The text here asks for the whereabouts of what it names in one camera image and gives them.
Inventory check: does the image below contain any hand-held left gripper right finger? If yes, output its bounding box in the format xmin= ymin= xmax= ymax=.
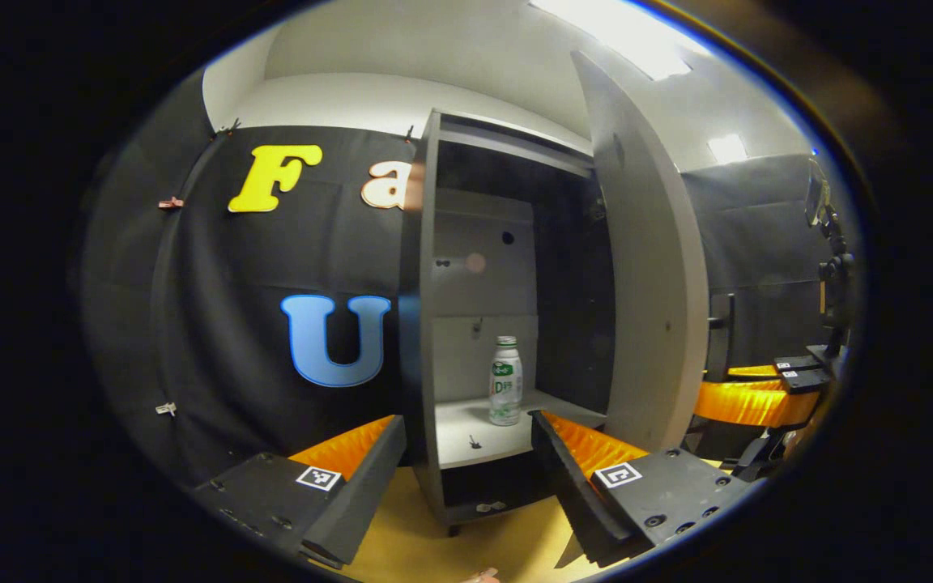
xmin=530 ymin=410 xmax=759 ymax=568

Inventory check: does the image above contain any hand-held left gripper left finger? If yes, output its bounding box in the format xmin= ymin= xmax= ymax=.
xmin=191 ymin=415 xmax=407 ymax=569

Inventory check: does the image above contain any white plastic bottle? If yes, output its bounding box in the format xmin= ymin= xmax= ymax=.
xmin=488 ymin=335 xmax=524 ymax=427

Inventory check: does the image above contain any dark grey cabinet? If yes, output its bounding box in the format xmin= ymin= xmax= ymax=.
xmin=398 ymin=109 xmax=617 ymax=535

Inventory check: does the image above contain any small ceiling light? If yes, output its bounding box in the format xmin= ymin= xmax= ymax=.
xmin=708 ymin=134 xmax=748 ymax=165

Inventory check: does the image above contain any black backdrop cloth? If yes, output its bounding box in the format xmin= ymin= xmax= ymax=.
xmin=82 ymin=73 xmax=860 ymax=487

